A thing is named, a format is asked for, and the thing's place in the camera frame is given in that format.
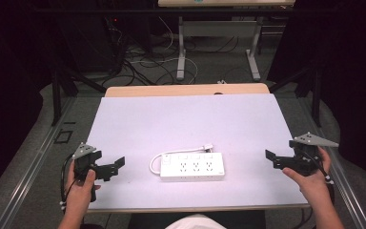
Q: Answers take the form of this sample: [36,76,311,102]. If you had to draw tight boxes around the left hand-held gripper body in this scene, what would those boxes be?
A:
[71,142,120,203]

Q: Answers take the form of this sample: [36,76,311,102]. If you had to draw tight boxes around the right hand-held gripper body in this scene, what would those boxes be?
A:
[279,132,339,177]

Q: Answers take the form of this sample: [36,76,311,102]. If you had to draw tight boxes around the white power strip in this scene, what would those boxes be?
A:
[159,152,226,182]
[148,144,214,176]

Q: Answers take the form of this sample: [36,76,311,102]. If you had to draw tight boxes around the person's right hand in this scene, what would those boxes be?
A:
[281,146,334,204]

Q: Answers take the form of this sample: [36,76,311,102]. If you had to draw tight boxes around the person's left hand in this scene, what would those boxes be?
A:
[64,159,102,218]

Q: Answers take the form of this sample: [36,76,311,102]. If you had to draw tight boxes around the black square floor socket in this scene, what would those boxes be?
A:
[53,129,74,145]

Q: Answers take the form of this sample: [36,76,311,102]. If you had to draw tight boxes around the person's dark pants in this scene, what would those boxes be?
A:
[128,210,267,229]

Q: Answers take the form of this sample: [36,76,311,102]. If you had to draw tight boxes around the black metal stand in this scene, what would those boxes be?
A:
[51,61,108,127]
[267,61,324,129]

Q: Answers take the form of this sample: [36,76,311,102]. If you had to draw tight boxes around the white table mat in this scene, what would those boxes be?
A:
[87,93,310,212]

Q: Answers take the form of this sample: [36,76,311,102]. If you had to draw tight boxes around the wooden table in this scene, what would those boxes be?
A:
[86,83,311,214]

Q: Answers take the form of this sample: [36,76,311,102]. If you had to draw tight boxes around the person's white shirt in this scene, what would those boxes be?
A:
[165,214,229,229]

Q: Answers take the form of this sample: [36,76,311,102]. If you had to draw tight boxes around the dark equipment cabinet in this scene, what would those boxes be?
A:
[56,14,126,73]

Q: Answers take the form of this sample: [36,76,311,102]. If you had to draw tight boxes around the desk with grey metal legs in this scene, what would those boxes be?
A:
[157,0,296,82]

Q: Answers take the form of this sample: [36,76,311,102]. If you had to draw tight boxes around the black horizontal bar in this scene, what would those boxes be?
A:
[33,7,335,15]

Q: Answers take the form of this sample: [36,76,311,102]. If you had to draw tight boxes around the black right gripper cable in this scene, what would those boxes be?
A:
[300,151,336,185]

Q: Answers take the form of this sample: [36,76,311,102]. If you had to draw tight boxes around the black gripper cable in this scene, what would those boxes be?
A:
[300,151,336,185]
[59,154,79,212]

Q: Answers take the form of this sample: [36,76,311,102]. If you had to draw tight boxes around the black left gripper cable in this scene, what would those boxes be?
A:
[59,154,79,212]

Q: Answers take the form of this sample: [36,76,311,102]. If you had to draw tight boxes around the metal floor rail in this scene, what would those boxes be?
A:
[297,97,366,229]
[0,96,78,229]

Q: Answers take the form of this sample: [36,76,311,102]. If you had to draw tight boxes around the black floor cable bundle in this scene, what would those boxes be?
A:
[103,17,180,88]

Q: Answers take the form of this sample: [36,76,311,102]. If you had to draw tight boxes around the white floor cable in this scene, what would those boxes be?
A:
[129,15,200,86]

